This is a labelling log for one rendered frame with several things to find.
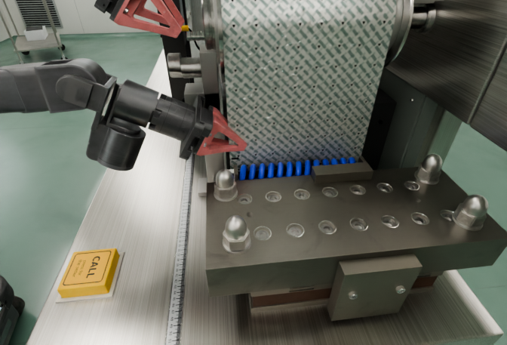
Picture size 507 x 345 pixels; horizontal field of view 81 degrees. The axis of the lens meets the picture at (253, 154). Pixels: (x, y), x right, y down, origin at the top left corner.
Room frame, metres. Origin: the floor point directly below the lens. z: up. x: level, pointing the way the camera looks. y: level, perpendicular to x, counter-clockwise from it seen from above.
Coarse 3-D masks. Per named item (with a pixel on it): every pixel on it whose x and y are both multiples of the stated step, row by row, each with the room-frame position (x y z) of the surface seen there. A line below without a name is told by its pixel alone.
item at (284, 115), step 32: (256, 96) 0.42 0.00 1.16; (288, 96) 0.42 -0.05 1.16; (320, 96) 0.43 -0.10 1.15; (352, 96) 0.43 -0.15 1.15; (256, 128) 0.42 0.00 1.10; (288, 128) 0.42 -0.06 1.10; (320, 128) 0.43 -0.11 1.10; (352, 128) 0.44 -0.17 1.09; (256, 160) 0.42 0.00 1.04; (288, 160) 0.42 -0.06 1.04; (320, 160) 0.43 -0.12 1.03
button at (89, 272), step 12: (84, 252) 0.32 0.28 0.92; (96, 252) 0.32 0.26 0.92; (108, 252) 0.32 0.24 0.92; (72, 264) 0.29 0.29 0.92; (84, 264) 0.29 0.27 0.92; (96, 264) 0.29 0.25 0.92; (108, 264) 0.29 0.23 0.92; (72, 276) 0.27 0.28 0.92; (84, 276) 0.27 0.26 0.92; (96, 276) 0.27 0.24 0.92; (108, 276) 0.27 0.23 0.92; (60, 288) 0.25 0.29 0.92; (72, 288) 0.25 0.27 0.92; (84, 288) 0.25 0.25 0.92; (96, 288) 0.26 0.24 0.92; (108, 288) 0.26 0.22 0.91
